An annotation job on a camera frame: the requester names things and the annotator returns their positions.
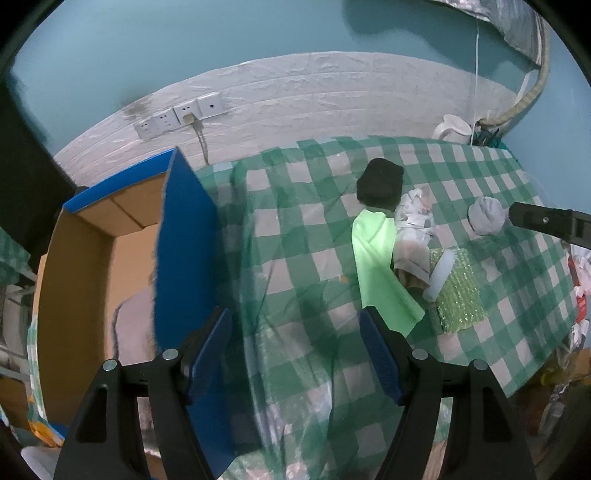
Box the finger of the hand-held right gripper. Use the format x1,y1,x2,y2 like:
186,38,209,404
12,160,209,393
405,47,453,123
508,202,591,247

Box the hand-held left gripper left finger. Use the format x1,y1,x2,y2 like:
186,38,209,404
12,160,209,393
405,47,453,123
53,307,234,480

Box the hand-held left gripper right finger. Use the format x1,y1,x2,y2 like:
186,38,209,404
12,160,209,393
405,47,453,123
358,305,539,480

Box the grey sock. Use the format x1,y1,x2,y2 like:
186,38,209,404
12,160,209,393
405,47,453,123
467,196,509,237

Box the grey cloth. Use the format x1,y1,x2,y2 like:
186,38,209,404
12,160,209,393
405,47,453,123
113,286,162,462

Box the white foam piece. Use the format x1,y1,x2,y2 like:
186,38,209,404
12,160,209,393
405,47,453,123
422,249,458,303

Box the green sequin cloth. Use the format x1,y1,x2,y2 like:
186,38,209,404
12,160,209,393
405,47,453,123
427,248,489,334

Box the patterned cloth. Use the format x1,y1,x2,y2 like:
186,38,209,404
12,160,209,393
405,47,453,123
392,187,437,289

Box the blue-edged cardboard box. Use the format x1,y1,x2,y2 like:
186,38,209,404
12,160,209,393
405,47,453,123
34,147,240,480

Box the black knit hat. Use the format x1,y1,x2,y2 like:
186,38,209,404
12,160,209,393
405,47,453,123
355,158,406,214

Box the crumpled plastic bags pile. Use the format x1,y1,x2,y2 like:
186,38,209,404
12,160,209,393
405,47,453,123
538,242,591,439

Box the white plastic jug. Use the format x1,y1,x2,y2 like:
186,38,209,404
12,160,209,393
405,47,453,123
433,114,474,145

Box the yellow green patterned bag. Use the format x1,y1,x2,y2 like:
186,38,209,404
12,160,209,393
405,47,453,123
27,406,66,448

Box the silver foil sheet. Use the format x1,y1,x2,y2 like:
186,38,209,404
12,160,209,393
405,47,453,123
429,0,550,65

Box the white foam roll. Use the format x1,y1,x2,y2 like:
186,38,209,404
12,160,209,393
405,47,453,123
21,445,61,480

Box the dark hanging cloth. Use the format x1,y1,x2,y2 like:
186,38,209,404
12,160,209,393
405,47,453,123
0,78,88,259

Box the beige flexible hose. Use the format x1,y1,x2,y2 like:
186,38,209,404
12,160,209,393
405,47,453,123
480,23,552,134

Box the thin white cord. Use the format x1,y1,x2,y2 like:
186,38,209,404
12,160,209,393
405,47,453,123
471,18,482,125

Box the beige plug with cable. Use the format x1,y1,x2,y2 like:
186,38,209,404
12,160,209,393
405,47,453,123
182,114,211,164

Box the white round-hole wall socket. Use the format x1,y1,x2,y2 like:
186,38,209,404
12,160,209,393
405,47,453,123
196,92,227,116

